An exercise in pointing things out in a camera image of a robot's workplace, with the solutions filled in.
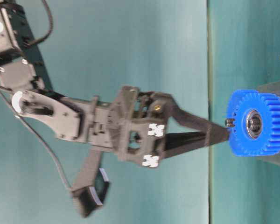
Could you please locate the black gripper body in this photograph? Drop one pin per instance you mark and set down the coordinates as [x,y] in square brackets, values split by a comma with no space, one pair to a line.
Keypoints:
[133,126]

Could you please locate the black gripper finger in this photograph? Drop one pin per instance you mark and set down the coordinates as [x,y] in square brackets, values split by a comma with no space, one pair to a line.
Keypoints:
[213,132]
[179,143]

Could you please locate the small blue plastic gear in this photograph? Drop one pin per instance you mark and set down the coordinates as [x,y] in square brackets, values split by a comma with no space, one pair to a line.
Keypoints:
[249,104]

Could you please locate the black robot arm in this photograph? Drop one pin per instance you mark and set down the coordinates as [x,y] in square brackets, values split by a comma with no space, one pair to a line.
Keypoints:
[23,75]

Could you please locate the rear threaded steel shaft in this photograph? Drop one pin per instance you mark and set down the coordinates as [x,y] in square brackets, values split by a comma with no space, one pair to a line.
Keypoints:
[229,122]

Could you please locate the threaded steel shaft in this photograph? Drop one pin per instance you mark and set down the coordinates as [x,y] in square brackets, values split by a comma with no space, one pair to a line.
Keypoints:
[229,122]
[254,125]

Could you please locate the blue gear on rear shaft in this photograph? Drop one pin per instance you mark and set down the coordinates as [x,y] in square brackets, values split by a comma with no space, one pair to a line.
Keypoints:
[232,142]

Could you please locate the front threaded steel shaft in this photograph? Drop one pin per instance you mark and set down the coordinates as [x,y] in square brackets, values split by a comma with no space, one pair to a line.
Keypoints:
[254,125]

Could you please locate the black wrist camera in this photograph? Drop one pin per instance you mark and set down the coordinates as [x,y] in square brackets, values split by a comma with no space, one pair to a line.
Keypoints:
[90,188]

